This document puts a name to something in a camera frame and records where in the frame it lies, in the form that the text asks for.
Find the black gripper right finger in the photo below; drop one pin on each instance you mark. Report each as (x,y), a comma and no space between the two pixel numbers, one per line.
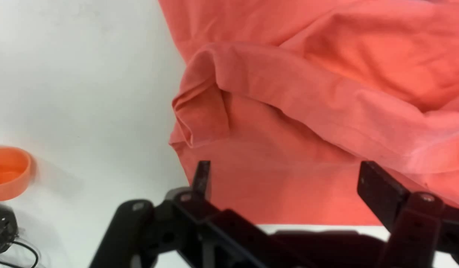
(384,194)

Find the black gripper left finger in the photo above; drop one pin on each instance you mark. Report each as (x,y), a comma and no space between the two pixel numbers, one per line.
(202,178)

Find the orange printed sweatshirt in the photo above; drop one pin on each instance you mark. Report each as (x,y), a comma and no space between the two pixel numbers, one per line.
(328,99)

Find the small orange cup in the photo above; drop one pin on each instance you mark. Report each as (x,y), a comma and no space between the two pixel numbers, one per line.
(8,172)

